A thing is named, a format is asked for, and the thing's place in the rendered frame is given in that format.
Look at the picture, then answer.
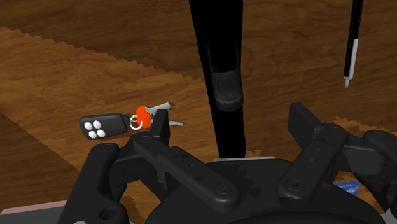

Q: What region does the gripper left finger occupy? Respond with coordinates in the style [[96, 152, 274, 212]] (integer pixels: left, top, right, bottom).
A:
[[57, 109, 241, 224]]

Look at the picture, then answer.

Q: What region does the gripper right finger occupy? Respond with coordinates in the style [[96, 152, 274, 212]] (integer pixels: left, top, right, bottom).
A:
[[276, 102, 397, 216]]

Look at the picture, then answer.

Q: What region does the blue flat box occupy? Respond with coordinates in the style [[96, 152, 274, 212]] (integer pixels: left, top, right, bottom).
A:
[[332, 181, 361, 197]]

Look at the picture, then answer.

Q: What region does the black key fob with keys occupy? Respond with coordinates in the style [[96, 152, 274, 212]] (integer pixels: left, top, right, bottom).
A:
[[78, 102, 186, 141]]

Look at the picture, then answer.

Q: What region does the black and white pen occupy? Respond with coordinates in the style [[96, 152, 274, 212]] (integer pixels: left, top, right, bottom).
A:
[[342, 0, 365, 89]]

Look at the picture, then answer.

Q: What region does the long black bar-shaped object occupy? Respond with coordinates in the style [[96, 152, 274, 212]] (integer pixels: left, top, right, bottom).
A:
[[188, 0, 248, 160]]

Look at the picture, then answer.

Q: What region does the grey slab with pink edge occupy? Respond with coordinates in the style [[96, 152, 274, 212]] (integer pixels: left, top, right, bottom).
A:
[[0, 199, 68, 224]]

